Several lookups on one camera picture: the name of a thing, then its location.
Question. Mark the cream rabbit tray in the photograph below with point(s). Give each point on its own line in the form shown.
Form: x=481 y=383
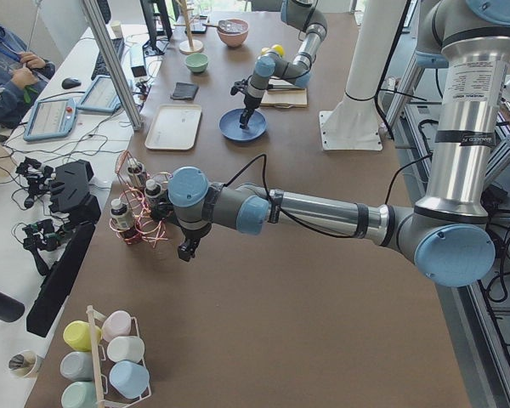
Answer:
x=174 y=127

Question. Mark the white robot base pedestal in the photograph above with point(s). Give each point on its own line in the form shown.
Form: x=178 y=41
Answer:
x=354 y=123

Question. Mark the white cup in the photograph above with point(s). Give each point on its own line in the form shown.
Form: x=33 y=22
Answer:
x=130 y=348

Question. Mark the aluminium frame post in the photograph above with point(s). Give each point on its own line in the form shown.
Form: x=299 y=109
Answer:
x=98 y=27

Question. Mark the steel muddler black tip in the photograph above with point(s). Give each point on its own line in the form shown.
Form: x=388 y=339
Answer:
x=283 y=87

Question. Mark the paper cup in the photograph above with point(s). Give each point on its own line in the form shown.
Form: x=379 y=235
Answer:
x=25 y=364

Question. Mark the black computer mouse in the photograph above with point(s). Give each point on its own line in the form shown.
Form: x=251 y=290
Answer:
x=70 y=83

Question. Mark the dark drink bottle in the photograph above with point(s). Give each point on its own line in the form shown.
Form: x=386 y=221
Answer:
x=136 y=173
x=124 y=222
x=152 y=192

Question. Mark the blue cup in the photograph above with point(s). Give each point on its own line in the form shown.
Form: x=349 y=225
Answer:
x=129 y=379

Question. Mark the yellow lemon outer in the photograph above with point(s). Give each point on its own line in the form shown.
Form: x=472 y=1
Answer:
x=278 y=49

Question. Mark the copper wire bottle rack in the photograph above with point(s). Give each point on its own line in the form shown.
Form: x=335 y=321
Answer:
x=152 y=232

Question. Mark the steel ice scoop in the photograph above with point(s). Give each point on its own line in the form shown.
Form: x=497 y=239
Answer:
x=227 y=26

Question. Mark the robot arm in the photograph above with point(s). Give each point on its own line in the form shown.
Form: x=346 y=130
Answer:
x=444 y=234
x=307 y=19

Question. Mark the yellow cup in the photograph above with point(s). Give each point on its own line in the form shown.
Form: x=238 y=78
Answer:
x=76 y=335

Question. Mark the white cup rack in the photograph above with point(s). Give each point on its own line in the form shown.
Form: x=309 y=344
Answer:
x=99 y=355

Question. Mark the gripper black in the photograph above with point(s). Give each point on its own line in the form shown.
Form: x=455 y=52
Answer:
x=193 y=236
x=251 y=103

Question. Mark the teach pendant near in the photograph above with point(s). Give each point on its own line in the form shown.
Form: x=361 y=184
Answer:
x=51 y=119

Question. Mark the teach pendant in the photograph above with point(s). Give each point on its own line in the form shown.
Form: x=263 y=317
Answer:
x=51 y=119
x=101 y=97

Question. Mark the wooden cutting board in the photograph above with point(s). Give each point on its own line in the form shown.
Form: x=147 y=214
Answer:
x=285 y=99

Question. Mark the pink cup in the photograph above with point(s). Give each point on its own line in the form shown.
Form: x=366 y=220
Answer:
x=117 y=324

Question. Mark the light green cup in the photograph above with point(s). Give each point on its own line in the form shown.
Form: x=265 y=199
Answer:
x=79 y=395

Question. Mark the dark drink bottle outer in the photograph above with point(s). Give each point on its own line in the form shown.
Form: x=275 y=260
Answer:
x=124 y=222

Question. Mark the grey cup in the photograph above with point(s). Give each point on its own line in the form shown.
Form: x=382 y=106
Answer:
x=77 y=366

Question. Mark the wooden cup stand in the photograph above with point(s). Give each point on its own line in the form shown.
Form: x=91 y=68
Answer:
x=190 y=45

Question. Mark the black monitor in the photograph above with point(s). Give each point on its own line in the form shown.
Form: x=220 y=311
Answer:
x=158 y=25

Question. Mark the green bowl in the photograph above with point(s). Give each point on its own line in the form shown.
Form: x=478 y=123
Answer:
x=196 y=63

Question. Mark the seated person blue hoodie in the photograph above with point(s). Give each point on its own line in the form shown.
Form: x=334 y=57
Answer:
x=23 y=76

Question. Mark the black thermos bottle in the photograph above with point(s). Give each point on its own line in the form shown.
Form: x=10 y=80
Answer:
x=10 y=308

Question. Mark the grey folded cloth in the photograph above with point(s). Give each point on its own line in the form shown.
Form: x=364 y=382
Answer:
x=184 y=91

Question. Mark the dark drink bottle middle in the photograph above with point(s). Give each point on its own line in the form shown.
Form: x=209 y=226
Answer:
x=152 y=192

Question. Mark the teach pendant far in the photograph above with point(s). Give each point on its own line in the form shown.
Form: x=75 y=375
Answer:
x=101 y=97

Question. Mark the pink bowl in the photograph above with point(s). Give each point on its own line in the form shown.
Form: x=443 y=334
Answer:
x=236 y=39

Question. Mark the dark drink bottle upper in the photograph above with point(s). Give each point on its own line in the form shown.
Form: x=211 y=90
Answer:
x=136 y=173

